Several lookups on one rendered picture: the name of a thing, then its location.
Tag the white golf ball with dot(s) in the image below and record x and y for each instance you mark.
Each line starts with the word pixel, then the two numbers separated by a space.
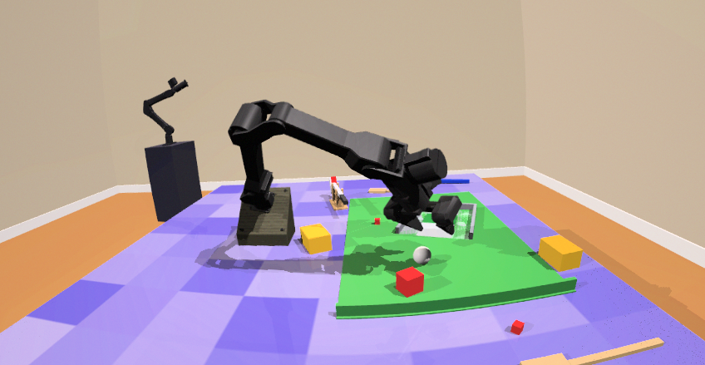
pixel 422 255

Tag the green flat mat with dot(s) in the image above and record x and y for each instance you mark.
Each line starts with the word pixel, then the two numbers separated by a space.
pixel 496 258

